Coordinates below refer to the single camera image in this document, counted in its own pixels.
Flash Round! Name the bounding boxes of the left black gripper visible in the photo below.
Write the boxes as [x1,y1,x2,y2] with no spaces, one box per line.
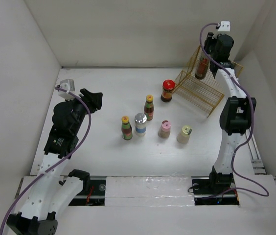
[65,89,101,134]

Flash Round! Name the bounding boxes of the tall black-cap glass bottle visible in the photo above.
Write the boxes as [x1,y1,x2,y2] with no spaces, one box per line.
[195,52,209,80]

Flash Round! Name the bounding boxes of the yellow-cap sauce bottle front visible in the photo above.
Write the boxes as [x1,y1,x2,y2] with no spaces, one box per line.
[121,116,133,141]

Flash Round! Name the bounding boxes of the yellow-cap sauce bottle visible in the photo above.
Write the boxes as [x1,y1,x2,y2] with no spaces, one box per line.
[121,116,133,141]
[144,94,154,121]

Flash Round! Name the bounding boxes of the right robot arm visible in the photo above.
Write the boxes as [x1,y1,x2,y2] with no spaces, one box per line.
[204,32,256,194]

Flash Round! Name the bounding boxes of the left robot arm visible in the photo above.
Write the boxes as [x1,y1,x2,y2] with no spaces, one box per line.
[2,87,103,235]

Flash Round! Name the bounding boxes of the red-cap dark sauce jar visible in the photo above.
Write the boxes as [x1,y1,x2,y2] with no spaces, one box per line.
[161,79,176,102]

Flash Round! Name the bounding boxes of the silver-cap blue-label shaker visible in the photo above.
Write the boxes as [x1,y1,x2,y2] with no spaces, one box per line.
[134,113,147,137]

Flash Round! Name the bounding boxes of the yellow-cap beige jar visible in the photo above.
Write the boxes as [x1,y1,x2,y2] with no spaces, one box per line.
[177,125,192,144]

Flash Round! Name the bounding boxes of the pink-cap spice jar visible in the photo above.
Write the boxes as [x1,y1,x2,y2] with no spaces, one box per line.
[158,120,171,139]

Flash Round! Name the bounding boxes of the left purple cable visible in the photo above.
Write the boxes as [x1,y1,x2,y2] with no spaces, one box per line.
[0,87,92,235]

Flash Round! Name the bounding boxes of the purple cable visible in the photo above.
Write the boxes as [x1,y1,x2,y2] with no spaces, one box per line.
[199,23,270,198]
[0,87,92,235]

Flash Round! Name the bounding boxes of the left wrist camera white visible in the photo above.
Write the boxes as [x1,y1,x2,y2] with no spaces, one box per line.
[56,79,75,100]

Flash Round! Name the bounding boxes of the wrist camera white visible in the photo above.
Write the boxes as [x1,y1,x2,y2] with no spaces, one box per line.
[216,21,230,33]
[56,79,75,100]

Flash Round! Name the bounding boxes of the yellow wire basket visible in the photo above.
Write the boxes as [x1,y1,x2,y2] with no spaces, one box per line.
[172,45,243,118]

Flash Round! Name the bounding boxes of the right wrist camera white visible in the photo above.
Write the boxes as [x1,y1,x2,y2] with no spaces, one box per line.
[216,21,230,33]

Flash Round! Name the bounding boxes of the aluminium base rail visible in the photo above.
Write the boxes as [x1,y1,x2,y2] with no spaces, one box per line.
[57,175,240,206]

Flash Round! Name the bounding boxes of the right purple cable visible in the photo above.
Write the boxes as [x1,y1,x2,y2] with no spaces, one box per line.
[199,23,270,198]

